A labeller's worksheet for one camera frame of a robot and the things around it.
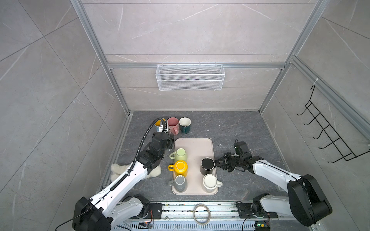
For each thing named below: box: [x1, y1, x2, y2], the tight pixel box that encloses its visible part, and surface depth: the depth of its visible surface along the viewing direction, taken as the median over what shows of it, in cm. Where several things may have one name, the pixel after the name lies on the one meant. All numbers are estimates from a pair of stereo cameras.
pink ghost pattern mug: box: [167, 116, 180, 136], surface depth 100 cm
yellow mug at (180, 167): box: [168, 160, 189, 178], surface depth 81 cm
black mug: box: [199, 156, 215, 176], surface depth 83 cm
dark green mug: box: [178, 116, 192, 135], surface depth 101 cm
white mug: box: [202, 173, 224, 193], surface depth 78 cm
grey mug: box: [169, 174, 186, 193], surface depth 76 cm
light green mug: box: [169, 147, 188, 162], surface depth 86 cm
